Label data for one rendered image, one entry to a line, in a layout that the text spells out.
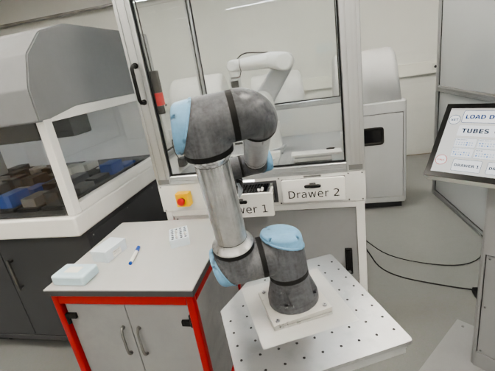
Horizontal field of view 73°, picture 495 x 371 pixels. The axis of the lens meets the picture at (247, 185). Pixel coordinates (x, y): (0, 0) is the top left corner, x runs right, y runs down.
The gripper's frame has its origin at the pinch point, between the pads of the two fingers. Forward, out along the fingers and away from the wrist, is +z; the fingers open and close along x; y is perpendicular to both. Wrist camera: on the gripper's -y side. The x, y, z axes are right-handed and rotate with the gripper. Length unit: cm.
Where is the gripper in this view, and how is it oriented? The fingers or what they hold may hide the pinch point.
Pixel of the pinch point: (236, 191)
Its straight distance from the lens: 144.2
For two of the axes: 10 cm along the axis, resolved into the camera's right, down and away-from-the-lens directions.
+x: 9.7, -0.7, -2.3
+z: 2.3, 5.6, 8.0
